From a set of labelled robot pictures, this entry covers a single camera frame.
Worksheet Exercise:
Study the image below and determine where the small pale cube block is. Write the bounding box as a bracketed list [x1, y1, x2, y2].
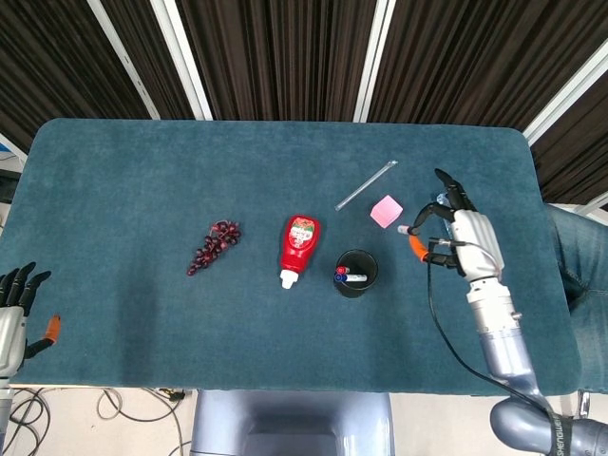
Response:
[370, 193, 405, 230]

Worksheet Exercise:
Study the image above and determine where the grey floor cable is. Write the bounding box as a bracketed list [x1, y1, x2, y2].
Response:
[96, 388, 192, 456]

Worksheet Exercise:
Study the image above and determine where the teal fabric tablecloth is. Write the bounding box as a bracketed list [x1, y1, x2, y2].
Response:
[9, 117, 583, 397]

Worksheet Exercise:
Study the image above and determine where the blue jeans leg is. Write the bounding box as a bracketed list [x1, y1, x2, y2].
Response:
[544, 202, 608, 396]

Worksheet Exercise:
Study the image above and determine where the dark red grape bunch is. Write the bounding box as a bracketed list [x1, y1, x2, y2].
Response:
[186, 219, 242, 278]

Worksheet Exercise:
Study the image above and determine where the dark brown pleated curtain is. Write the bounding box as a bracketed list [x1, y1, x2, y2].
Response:
[0, 0, 608, 210]

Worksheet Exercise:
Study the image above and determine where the black mesh pen holder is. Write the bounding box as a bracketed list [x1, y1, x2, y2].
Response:
[334, 249, 380, 300]

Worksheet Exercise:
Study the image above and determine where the grey blue robot torso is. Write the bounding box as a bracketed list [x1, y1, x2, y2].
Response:
[191, 389, 396, 456]

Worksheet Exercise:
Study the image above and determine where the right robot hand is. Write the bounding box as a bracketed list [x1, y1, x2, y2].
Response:
[408, 168, 505, 283]

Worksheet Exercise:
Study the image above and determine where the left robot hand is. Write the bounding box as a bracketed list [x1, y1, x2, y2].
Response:
[0, 261, 63, 380]

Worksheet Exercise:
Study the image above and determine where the white frame post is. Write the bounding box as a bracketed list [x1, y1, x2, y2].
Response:
[522, 40, 608, 143]
[352, 0, 397, 123]
[150, 0, 214, 121]
[87, 0, 162, 120]

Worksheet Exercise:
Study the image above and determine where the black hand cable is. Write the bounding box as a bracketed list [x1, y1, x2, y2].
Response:
[426, 236, 555, 419]

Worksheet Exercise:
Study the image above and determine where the black floor cable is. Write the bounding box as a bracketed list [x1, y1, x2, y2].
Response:
[8, 388, 49, 456]

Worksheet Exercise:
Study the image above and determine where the red ketchup squeeze bottle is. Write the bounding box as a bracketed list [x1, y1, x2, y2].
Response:
[278, 215, 322, 290]

